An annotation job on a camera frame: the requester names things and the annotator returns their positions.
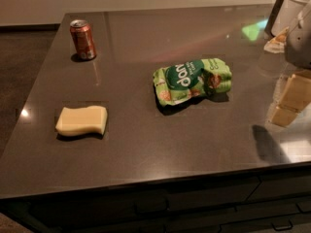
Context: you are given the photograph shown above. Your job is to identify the green rice chip bag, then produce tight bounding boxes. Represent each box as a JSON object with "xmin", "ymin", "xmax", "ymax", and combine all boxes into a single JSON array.
[{"xmin": 153, "ymin": 58, "xmax": 232, "ymax": 107}]

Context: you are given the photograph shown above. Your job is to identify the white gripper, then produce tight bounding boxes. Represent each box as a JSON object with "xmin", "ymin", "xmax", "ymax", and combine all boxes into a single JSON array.
[{"xmin": 270, "ymin": 1, "xmax": 311, "ymax": 127}]

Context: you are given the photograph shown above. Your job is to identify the red coke can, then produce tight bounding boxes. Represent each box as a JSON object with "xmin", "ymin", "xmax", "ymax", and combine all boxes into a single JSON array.
[{"xmin": 70, "ymin": 19, "xmax": 96, "ymax": 60}]

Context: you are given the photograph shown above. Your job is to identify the dark cabinet drawers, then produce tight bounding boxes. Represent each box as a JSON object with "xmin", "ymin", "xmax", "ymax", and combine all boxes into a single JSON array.
[{"xmin": 1, "ymin": 167, "xmax": 311, "ymax": 233}]

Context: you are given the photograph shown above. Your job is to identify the yellow sponge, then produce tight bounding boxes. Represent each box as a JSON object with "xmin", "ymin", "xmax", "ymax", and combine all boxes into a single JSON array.
[{"xmin": 55, "ymin": 106, "xmax": 108, "ymax": 137}]

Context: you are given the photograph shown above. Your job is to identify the small snack packet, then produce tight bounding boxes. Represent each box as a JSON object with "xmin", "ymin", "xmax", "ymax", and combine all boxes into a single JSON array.
[{"xmin": 263, "ymin": 27, "xmax": 289, "ymax": 53}]

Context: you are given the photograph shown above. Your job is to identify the white cup stack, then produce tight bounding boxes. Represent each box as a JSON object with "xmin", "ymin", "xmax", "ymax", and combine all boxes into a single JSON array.
[{"xmin": 271, "ymin": 0, "xmax": 311, "ymax": 36}]

